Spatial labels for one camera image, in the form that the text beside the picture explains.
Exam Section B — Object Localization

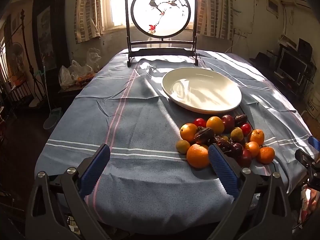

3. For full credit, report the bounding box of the checked curtain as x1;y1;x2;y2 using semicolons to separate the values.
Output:
197;0;234;40
74;0;102;44

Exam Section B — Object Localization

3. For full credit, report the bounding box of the white oval plate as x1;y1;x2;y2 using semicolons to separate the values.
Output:
161;67;242;114

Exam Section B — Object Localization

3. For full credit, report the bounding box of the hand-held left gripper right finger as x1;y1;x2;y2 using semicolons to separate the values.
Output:
207;144;295;240

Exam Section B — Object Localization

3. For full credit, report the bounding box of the orange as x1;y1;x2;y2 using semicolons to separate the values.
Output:
206;116;225;134
186;144;210;169
180;123;198;142

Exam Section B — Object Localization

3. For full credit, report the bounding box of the dark side table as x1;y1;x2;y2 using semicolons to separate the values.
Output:
58;80;97;105

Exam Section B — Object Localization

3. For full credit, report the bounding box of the computer monitor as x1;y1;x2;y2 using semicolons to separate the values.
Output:
277;50;309;80

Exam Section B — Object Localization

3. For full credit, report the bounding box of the white wall vent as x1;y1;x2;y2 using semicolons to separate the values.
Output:
266;0;279;18

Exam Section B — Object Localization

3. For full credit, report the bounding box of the dark framed picture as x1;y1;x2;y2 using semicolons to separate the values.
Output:
32;0;63;73

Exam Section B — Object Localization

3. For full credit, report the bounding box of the dark brown water chestnut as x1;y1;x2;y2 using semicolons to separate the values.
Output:
212;136;233;153
234;114;248;125
194;127;215;144

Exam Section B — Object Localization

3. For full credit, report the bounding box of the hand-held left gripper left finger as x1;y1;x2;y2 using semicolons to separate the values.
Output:
25;144;112;240

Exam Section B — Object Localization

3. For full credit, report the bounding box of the standing fan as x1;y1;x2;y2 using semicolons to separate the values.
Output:
9;41;25;80

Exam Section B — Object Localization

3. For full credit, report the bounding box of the bright window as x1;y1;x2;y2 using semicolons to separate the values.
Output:
100;0;200;30

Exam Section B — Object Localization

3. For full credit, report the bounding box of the dark red plum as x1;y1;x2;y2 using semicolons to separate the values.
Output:
221;114;235;132
237;149;252;167
229;142;243;157

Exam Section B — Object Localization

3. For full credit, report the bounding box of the red white patterned cloth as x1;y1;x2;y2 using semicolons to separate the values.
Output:
299;185;320;222

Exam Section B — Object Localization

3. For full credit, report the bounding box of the white bucket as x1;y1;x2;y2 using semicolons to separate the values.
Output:
305;97;320;118

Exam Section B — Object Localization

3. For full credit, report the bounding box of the clear plastic bag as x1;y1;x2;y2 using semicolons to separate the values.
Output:
86;47;102;68
59;60;94;89

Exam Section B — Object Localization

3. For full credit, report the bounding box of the dark hat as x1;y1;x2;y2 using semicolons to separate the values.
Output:
250;52;272;67

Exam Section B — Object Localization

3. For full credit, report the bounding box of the round painted table screen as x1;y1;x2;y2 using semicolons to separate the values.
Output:
124;0;199;67

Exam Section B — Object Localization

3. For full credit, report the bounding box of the small tangerine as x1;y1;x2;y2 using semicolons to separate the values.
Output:
256;147;275;165
245;141;260;158
249;129;265;147

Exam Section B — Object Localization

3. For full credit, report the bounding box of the blue striped tablecloth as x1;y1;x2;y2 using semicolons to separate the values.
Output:
34;49;318;228

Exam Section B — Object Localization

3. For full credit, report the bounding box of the black speaker box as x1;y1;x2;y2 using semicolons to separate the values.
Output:
297;38;313;55

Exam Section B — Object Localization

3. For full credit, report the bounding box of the black metal coat stand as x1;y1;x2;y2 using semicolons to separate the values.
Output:
19;9;43;105

